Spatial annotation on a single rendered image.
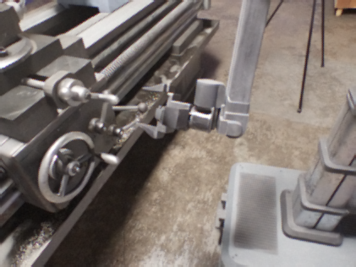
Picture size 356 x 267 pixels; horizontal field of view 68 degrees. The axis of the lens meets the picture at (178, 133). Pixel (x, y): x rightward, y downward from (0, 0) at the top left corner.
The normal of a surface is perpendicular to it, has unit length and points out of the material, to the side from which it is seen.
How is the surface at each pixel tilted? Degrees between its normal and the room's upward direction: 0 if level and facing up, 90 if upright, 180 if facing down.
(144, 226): 0
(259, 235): 0
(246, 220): 0
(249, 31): 66
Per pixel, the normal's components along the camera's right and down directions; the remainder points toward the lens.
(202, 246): -0.05, -0.73
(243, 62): -0.06, 0.34
